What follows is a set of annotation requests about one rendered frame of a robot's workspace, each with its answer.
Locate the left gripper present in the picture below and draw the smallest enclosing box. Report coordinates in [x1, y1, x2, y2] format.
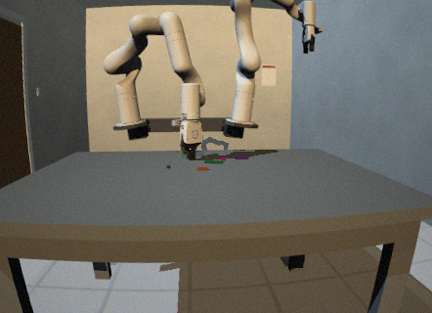
[302, 25, 316, 54]

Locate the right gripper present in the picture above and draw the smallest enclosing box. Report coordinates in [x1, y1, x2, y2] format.
[180, 120, 202, 159]

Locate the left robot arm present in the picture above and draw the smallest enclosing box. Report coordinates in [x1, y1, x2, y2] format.
[226, 0, 324, 125]

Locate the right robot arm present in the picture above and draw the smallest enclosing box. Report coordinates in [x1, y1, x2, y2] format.
[104, 12, 205, 127]

